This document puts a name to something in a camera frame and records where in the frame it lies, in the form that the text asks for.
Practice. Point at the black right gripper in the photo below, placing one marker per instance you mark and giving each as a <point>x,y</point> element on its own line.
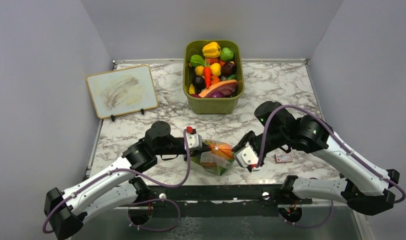
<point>248,138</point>

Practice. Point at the peach toy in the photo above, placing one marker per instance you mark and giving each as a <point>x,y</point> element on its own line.
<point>221,149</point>

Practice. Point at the orange spiky pineapple toy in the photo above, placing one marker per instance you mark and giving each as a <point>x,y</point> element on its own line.
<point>204,157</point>

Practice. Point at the clear zip bag orange zipper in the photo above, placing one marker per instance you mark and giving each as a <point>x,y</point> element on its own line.
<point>200,168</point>

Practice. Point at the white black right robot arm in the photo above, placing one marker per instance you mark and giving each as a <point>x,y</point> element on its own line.
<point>363,186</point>

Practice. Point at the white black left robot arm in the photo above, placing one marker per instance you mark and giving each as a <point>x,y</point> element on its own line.
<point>119,184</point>

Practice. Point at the small red white card box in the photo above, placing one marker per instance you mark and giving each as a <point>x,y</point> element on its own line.
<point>283,158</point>

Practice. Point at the green plastic bin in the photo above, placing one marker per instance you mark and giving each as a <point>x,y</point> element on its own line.
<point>201,105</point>

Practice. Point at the purple eggplant toy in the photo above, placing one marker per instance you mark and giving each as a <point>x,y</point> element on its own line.
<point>216,94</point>

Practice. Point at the dark red plum toy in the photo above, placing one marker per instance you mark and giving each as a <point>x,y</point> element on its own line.
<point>228,69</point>

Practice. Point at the yellow lemon toy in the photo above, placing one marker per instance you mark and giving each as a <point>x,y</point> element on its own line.
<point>216,69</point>
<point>199,70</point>

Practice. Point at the orange carrot toy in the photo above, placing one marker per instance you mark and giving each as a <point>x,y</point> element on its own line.
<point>207,76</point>

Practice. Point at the green broccoli toy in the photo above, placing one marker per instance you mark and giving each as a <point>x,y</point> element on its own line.
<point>226,54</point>

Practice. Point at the green pepper toy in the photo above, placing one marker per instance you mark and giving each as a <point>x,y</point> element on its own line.
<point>196,61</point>

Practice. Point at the yellow bell pepper toy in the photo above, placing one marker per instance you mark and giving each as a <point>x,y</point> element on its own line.
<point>211,50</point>

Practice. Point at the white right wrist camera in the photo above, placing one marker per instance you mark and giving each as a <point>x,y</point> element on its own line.
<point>247,158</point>

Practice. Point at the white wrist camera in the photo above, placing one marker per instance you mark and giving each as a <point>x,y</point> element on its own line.
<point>247,158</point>
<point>192,140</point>

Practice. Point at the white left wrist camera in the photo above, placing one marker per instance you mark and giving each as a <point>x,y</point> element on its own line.
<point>192,140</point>

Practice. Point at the black metal base rail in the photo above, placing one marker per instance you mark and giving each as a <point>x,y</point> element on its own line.
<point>206,201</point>

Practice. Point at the small whiteboard with wooden frame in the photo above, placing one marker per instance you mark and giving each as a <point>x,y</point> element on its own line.
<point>122,91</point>

